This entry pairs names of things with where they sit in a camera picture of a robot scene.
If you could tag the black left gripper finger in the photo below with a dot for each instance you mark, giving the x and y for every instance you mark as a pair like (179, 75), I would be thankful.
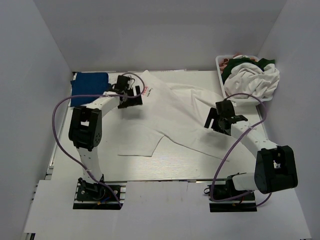
(129, 102)
(137, 91)

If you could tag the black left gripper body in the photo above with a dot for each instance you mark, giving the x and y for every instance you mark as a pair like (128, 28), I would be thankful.
(129, 91)

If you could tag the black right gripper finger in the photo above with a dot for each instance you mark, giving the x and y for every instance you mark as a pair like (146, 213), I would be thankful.
(212, 115)
(215, 125)

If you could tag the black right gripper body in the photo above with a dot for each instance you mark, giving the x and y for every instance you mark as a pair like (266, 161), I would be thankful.
(223, 131)

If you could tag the cream white t shirt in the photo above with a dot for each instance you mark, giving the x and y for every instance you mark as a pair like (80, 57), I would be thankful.
(250, 79)

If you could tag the dark green t shirt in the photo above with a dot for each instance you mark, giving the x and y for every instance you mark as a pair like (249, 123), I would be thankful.
(232, 63)

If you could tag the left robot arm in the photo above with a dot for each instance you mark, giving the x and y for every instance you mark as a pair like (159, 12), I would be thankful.
(86, 123)

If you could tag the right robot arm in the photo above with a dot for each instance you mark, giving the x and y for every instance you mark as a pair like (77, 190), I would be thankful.
(275, 166)

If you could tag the white plastic laundry basket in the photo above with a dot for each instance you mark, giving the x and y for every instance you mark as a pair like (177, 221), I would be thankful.
(239, 101)

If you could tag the folded blue t shirt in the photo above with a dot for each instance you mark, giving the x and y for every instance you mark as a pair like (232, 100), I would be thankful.
(90, 83)

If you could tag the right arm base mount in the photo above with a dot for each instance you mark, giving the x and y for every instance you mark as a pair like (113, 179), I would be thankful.
(246, 203)

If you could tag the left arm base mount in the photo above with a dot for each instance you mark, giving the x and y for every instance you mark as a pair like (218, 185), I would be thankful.
(93, 196)

